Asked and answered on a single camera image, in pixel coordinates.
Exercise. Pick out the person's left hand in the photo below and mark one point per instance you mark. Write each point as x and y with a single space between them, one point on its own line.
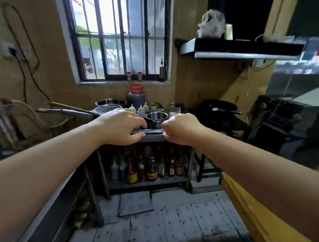
119 127

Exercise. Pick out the white squeeze bottle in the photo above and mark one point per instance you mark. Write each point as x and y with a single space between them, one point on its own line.
141 112
132 108
146 107

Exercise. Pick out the steel mixing basin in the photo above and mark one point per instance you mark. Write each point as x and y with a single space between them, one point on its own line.
109 102

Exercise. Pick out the steel saucepan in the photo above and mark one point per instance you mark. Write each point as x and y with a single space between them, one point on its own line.
157 119

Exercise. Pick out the white wall socket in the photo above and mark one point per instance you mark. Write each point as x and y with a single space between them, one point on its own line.
8 49

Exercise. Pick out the dark steel appliance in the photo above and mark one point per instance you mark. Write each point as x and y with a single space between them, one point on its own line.
279 124

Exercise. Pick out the dark metal stand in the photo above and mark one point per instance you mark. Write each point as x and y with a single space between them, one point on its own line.
149 183

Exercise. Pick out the crumpled white plastic bag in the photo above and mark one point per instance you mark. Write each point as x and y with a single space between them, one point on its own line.
211 25

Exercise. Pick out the dark slim bottle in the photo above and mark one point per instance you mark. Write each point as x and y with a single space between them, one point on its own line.
162 72

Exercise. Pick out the row of sauce bottles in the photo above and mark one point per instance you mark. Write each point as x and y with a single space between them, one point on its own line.
149 169

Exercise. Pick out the black wok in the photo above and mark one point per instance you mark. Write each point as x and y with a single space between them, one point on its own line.
219 104

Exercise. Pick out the glass jar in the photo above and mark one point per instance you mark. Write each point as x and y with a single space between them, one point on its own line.
172 111

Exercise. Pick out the barred window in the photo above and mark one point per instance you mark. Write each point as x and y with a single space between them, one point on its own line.
117 37

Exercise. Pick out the person's left forearm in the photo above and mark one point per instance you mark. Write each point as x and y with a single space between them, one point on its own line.
37 174

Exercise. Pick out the wooden table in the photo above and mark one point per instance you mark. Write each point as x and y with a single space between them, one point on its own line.
249 217

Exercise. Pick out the steel range hood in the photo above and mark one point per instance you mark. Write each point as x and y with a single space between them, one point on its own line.
236 48

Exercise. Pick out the dark sauce jar red lid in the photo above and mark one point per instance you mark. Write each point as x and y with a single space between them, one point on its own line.
136 98

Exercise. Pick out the person's right hand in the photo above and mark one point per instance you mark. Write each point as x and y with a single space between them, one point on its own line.
184 129

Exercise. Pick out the beige tin can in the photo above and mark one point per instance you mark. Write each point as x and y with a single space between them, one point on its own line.
228 32

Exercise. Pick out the steel wok ladle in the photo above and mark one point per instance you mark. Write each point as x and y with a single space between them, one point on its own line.
226 111

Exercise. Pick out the person's right forearm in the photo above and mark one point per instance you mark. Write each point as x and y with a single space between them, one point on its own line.
261 174

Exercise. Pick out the small red capped bottle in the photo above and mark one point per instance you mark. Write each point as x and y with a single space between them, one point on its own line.
139 76
128 76

